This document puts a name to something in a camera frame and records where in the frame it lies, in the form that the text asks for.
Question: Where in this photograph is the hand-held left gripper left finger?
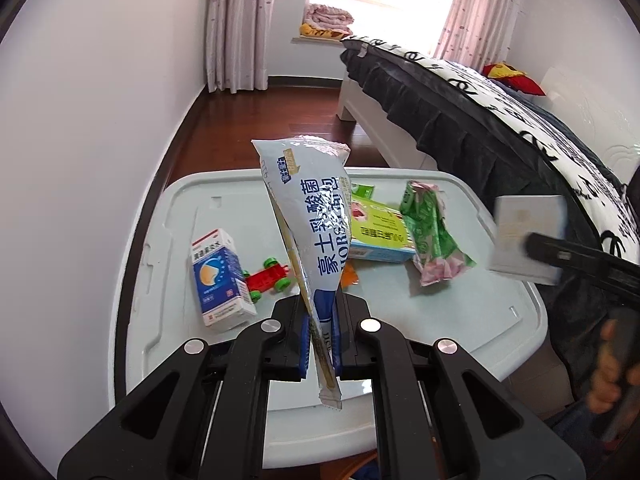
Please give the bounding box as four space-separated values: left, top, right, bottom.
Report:
57 296 313 480

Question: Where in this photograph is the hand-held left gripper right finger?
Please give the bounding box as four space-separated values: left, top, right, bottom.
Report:
334 296 586 480

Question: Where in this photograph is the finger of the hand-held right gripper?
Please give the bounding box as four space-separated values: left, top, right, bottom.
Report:
525 232 640 306

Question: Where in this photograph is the white cardboard box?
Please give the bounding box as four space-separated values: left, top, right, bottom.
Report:
487 195 568 287

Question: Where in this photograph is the red green toy chassis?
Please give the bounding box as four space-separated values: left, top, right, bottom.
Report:
241 257 292 304

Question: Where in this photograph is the green yellow cardboard box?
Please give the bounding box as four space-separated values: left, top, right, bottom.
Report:
347 195 418 264

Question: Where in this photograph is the light blue bread bag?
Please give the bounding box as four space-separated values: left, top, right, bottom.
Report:
251 135 352 411

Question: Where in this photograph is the green pink snack wrapper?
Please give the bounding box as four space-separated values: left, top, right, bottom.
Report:
400 180 477 287

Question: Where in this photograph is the person's right hand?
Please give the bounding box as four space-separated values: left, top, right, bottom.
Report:
586 319 632 414

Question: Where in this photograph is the person's right leg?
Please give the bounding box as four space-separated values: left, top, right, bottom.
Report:
549 399 640 463

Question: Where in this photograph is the blue white medicine carton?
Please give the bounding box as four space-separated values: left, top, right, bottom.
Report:
191 228 258 333

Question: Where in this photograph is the white headboard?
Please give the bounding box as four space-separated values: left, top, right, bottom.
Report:
537 66 640 186

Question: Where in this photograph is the black white printed blanket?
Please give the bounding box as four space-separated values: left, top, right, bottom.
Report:
344 35 640 271

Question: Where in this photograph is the red yellow pillow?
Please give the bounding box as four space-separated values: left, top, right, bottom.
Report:
481 62 547 97

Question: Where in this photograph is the bed with black-white cover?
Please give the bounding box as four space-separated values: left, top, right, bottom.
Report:
340 47 632 396

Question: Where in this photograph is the pink dotted curtain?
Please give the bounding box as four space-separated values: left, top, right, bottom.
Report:
205 0 279 94
432 0 529 74

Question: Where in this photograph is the yellow patterned cushion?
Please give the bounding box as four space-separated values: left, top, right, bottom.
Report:
299 22 351 41

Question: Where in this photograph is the folded pink blanket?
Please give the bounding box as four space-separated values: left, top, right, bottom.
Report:
302 3 354 31

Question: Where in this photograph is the white bed frame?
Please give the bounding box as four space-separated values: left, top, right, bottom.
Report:
336 79 441 171

